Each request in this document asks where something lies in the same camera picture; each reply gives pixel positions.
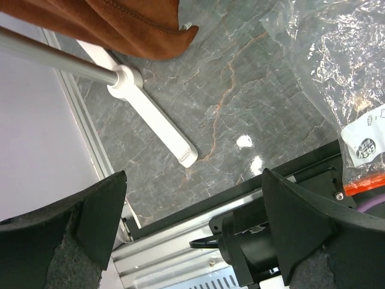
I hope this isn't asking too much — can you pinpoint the brown towel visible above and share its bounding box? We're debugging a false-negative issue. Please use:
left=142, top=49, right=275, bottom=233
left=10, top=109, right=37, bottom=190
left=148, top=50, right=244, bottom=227
left=1, top=0, right=199, bottom=60

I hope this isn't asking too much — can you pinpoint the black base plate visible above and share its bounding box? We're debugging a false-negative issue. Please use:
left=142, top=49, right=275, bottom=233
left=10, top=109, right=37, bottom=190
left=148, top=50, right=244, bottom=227
left=129, top=140, right=385, bottom=241

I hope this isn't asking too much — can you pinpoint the clear zip top bag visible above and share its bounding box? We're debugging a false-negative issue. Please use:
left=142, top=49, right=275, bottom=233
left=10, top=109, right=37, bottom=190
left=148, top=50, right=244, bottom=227
left=262, top=1, right=384, bottom=196

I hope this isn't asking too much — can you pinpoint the white clothes rack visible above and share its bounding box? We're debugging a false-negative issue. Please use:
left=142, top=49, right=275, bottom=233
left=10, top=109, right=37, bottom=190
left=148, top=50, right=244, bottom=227
left=1, top=27, right=198, bottom=168

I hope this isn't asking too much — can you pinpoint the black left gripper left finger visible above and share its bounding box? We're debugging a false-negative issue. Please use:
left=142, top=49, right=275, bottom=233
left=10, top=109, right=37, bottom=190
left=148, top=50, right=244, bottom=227
left=1, top=171, right=127, bottom=288

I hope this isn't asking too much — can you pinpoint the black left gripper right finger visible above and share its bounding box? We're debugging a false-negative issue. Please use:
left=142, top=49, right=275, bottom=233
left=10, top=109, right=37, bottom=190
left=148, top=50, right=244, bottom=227
left=262, top=169, right=384, bottom=288

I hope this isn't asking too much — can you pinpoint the aluminium frame rail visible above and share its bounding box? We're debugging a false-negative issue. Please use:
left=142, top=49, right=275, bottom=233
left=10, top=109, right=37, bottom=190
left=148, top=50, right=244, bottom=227
left=111, top=189, right=262, bottom=288

